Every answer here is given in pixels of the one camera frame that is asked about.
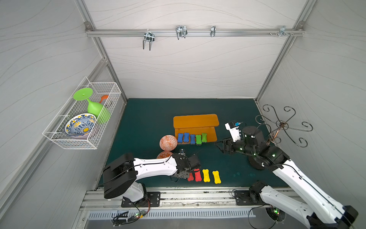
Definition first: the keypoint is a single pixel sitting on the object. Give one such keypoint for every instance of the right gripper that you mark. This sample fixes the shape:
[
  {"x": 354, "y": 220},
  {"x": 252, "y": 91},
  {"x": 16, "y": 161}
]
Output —
[{"x": 228, "y": 145}]

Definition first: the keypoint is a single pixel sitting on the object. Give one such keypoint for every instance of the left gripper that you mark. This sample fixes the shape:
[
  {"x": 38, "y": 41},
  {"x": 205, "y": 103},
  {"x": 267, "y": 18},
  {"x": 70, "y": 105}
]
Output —
[{"x": 185, "y": 172}]

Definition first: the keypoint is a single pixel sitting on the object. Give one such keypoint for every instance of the pink eraser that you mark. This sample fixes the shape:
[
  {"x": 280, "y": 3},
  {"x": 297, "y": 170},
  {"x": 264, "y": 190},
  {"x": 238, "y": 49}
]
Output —
[{"x": 190, "y": 178}]

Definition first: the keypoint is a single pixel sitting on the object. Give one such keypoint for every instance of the yellow eraser top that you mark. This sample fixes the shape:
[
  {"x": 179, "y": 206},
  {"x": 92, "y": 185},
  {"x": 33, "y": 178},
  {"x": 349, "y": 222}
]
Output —
[
  {"x": 217, "y": 179},
  {"x": 206, "y": 175}
]

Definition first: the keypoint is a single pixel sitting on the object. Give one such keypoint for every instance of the green eraser bottom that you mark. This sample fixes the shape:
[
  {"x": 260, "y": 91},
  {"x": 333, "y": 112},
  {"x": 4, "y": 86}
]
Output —
[
  {"x": 198, "y": 139},
  {"x": 204, "y": 137}
]

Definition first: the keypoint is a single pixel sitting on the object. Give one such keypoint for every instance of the blue eraser bottom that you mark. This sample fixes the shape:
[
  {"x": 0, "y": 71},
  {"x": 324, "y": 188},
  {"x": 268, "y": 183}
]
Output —
[
  {"x": 180, "y": 138},
  {"x": 192, "y": 139},
  {"x": 186, "y": 138}
]

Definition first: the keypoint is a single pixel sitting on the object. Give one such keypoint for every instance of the orange wooden two-tier shelf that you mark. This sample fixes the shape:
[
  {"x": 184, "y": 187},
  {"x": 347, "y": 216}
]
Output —
[{"x": 197, "y": 124}]

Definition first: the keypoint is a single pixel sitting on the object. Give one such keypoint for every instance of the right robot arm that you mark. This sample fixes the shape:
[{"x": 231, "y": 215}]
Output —
[{"x": 317, "y": 210}]

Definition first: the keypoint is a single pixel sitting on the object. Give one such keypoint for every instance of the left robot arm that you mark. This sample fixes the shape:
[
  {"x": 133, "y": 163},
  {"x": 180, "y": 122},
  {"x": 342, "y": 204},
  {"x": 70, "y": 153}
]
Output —
[{"x": 120, "y": 176}]

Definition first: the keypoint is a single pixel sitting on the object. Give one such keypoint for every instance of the orange floral pattern bowl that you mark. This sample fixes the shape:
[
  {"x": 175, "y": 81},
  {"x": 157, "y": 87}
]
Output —
[{"x": 164, "y": 154}]

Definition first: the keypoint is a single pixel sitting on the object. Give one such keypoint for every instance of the orange geometric pattern bowl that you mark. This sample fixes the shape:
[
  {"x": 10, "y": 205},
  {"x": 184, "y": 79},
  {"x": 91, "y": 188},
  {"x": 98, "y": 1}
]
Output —
[{"x": 168, "y": 143}]

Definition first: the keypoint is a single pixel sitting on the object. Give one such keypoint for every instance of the metal scroll hook stand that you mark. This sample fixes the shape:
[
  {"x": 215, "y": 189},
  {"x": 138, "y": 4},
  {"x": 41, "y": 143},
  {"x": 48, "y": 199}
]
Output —
[{"x": 278, "y": 126}]

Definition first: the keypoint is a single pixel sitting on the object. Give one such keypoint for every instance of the white vent strip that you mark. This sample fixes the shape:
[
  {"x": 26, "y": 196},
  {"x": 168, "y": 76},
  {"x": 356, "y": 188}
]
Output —
[{"x": 175, "y": 214}]

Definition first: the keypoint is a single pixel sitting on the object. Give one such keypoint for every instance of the green plastic wine glass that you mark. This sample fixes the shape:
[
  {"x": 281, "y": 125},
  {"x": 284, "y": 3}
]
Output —
[{"x": 102, "y": 114}]

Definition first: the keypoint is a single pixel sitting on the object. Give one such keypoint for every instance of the orange utensil in basket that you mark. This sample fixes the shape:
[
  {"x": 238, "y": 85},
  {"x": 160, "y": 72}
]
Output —
[{"x": 104, "y": 97}]

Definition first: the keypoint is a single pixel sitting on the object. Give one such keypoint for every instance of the blue yellow ceramic bowl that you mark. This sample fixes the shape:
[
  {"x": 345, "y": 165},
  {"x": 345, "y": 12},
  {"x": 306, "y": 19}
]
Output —
[{"x": 81, "y": 125}]

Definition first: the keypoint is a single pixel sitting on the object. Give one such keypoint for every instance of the small metal hook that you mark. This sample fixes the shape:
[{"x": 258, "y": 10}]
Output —
[{"x": 212, "y": 31}]

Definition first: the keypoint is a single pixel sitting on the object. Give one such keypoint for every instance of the looped metal hook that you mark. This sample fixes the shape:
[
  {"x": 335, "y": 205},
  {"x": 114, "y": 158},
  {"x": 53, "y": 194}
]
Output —
[{"x": 181, "y": 31}]

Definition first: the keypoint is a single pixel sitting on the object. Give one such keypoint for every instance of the double prong metal hook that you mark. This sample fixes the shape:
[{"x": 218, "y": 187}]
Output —
[{"x": 149, "y": 38}]

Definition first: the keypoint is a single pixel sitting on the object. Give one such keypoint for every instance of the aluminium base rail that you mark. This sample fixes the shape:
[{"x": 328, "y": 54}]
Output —
[{"x": 171, "y": 198}]

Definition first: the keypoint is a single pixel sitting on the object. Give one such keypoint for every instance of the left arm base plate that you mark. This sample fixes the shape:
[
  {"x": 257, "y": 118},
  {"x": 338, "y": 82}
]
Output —
[{"x": 150, "y": 199}]

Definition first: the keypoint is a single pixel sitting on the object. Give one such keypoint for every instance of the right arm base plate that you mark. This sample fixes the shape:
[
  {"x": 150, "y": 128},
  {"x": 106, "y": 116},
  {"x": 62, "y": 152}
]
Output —
[{"x": 244, "y": 197}]

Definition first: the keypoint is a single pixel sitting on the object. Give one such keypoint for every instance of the white wire basket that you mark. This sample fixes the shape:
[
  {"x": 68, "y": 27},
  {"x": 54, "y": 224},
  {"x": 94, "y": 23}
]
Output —
[{"x": 55, "y": 130}]

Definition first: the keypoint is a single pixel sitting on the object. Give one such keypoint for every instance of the right metal bracket hook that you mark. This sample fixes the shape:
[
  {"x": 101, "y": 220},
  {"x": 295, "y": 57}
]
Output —
[{"x": 282, "y": 32}]

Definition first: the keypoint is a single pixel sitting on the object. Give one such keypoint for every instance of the aluminium crossbar rail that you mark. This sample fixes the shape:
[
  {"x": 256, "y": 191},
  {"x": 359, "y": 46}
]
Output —
[{"x": 138, "y": 33}]

